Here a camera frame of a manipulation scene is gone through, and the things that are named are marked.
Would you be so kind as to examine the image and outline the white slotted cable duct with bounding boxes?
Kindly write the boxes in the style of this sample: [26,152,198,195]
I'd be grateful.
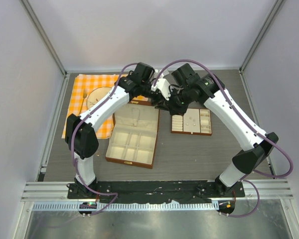
[32,201,219,213]

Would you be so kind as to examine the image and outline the silver crystal necklace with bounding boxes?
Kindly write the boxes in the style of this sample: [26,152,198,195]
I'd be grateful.
[131,108,142,126]

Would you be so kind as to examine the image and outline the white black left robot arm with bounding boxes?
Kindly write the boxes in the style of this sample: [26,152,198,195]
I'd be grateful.
[65,62,166,199]

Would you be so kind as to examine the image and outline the brown jewelry tray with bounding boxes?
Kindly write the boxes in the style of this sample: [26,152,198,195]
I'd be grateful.
[171,109,212,136]

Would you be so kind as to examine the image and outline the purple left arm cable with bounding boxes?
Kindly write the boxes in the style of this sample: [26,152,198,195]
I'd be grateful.
[71,62,140,217]

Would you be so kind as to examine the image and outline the beige floral ceramic plate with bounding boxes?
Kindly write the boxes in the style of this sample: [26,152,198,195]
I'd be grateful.
[86,87,111,109]

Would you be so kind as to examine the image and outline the orange white checkered cloth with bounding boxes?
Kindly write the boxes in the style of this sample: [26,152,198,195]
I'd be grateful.
[61,74,129,139]

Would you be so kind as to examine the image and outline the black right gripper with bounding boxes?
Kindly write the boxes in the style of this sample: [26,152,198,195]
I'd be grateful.
[162,86,192,116]

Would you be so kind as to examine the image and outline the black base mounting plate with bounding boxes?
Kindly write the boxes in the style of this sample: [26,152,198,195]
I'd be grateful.
[67,180,245,204]

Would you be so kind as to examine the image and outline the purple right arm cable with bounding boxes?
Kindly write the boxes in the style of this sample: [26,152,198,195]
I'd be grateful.
[152,59,294,218]

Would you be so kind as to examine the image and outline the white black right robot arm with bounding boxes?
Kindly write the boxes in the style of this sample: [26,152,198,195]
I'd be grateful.
[169,63,279,197]

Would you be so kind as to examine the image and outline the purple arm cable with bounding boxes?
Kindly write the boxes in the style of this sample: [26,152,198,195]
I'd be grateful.
[152,59,294,218]
[71,62,140,217]

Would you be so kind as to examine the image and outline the brown jewelry box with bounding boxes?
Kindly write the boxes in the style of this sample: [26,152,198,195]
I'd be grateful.
[105,100,160,169]

